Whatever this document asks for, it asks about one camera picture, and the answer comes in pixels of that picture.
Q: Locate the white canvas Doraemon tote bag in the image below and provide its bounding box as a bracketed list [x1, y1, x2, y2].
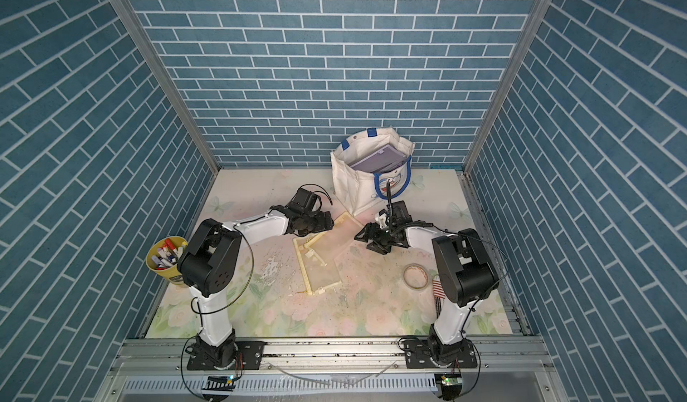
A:
[330, 128, 415, 215]

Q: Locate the yellow cup of markers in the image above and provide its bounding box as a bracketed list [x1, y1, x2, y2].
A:
[146, 236, 188, 286]

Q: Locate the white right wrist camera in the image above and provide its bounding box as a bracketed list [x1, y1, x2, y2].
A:
[375, 212, 388, 230]

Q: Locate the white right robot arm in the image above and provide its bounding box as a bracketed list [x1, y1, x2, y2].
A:
[354, 201, 499, 367]

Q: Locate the aluminium front rail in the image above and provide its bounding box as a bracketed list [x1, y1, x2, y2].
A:
[111, 335, 554, 375]

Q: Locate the pale yellow pouch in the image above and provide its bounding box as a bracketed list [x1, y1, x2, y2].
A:
[293, 233, 342, 296]

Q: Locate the clear tape roll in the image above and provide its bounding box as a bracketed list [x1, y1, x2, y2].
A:
[402, 264, 429, 290]

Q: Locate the aluminium corner frame post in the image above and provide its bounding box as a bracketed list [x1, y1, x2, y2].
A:
[463, 0, 553, 174]

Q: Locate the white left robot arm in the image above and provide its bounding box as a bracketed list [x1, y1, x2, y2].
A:
[177, 186, 335, 370]

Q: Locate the left aluminium corner post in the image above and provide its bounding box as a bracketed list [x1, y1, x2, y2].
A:
[108, 0, 220, 176]

